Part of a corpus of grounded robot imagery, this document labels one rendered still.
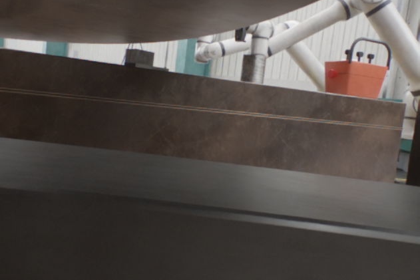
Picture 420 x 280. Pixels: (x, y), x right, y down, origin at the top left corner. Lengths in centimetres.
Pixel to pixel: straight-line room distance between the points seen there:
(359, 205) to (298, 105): 109
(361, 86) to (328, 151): 28
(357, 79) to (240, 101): 48
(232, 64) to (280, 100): 904
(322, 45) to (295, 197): 863
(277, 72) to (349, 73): 790
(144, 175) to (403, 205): 12
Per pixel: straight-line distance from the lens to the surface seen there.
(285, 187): 17
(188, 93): 106
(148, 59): 210
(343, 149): 141
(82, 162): 18
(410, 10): 261
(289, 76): 908
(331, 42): 869
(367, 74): 145
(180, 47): 1025
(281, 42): 192
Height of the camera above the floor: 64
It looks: 4 degrees down
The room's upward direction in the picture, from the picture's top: 7 degrees clockwise
